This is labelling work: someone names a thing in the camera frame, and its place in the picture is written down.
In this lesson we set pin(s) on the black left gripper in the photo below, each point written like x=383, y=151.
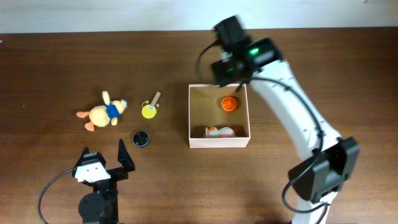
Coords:
x=121, y=173

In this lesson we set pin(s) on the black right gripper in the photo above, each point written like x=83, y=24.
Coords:
x=221, y=71

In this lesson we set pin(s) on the orange round perforated puck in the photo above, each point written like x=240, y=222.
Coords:
x=229, y=103

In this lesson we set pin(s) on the black round perforated puck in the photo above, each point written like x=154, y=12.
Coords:
x=140, y=139

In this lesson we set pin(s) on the pink duck toy with hat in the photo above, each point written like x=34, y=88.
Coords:
x=225, y=132

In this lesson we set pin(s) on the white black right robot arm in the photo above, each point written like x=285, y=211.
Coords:
x=327, y=158

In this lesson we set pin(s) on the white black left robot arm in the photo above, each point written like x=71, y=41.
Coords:
x=101, y=206

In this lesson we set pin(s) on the yellow plush duck blue vest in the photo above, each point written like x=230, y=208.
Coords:
x=101, y=116

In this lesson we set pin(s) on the open beige cardboard box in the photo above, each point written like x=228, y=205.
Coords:
x=205, y=111

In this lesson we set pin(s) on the yellow wooden rattle drum toy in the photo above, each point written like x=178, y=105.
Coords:
x=149, y=108

